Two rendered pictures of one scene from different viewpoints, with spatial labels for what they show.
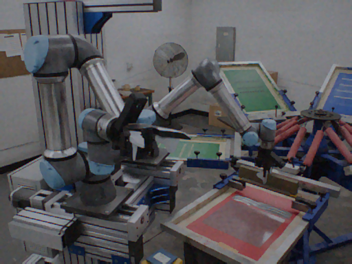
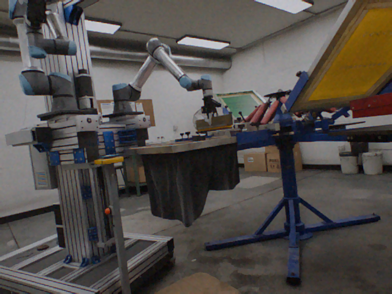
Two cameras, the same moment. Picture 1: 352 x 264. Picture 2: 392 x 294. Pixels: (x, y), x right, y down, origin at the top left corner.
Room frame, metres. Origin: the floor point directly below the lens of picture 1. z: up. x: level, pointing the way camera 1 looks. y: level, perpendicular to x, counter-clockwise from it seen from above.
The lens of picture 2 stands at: (-0.28, -0.72, 1.03)
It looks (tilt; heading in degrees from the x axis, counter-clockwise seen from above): 3 degrees down; 12
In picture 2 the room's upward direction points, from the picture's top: 7 degrees counter-clockwise
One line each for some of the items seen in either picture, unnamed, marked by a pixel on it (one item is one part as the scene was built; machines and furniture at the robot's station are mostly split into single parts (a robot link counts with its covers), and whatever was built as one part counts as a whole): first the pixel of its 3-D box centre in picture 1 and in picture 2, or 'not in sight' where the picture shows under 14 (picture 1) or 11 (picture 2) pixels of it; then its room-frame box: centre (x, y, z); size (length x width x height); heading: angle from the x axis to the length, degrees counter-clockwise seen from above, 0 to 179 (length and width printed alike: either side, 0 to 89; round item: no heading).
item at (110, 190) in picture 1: (97, 185); (64, 104); (1.18, 0.34, 1.31); 0.15 x 0.15 x 0.10
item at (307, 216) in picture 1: (315, 210); (250, 136); (1.52, -0.74, 0.98); 0.30 x 0.05 x 0.07; 140
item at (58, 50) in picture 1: (56, 114); (29, 48); (1.09, 0.43, 1.63); 0.15 x 0.12 x 0.55; 136
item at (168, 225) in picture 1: (249, 213); (195, 143); (1.51, -0.37, 0.97); 0.79 x 0.58 x 0.04; 140
